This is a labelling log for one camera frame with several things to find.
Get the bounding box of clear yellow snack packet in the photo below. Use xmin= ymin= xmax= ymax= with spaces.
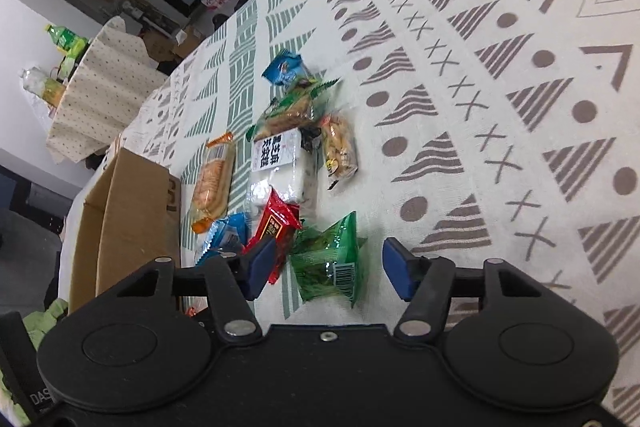
xmin=317 ymin=109 xmax=360 ymax=192

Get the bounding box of orange cracker packet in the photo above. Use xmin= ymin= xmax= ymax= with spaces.
xmin=190 ymin=132 xmax=237 ymax=235

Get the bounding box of green white biscuit packet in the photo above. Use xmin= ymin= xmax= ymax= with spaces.
xmin=247 ymin=77 xmax=344 ymax=142

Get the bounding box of brown cardboard box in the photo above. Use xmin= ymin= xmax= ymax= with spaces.
xmin=67 ymin=147 xmax=183 ymax=314

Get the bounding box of clear drink bottle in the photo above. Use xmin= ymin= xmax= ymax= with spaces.
xmin=17 ymin=66 xmax=66 ymax=106

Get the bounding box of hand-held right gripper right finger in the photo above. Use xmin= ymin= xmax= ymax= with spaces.
xmin=382 ymin=237 xmax=560 ymax=341

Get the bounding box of green drink bottle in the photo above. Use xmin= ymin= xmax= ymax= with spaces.
xmin=45 ymin=23 xmax=90 ymax=58

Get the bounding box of small blue white snack packet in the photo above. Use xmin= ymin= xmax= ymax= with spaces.
xmin=196 ymin=213 xmax=251 ymax=267

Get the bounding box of small table with dotted cloth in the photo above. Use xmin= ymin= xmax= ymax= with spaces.
xmin=46 ymin=16 xmax=171 ymax=165

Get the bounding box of red snack packet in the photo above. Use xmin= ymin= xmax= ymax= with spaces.
xmin=242 ymin=187 xmax=304 ymax=285

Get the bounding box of open cardboard floor box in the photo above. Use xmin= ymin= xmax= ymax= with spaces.
xmin=142 ymin=29 xmax=201 ymax=64

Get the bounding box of light green cloth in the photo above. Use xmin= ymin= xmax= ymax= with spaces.
xmin=0 ymin=299 xmax=70 ymax=427

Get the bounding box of green seaweed snack packet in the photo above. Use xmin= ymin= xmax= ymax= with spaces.
xmin=289 ymin=211 xmax=369 ymax=308

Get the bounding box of white rice cake packet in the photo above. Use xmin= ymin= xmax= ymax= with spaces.
xmin=245 ymin=129 xmax=321 ymax=221

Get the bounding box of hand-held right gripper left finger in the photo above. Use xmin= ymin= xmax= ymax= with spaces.
xmin=96 ymin=237 xmax=278 ymax=341

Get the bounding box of blue cartoon snack packet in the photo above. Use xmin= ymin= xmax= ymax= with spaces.
xmin=262 ymin=49 xmax=314 ymax=88

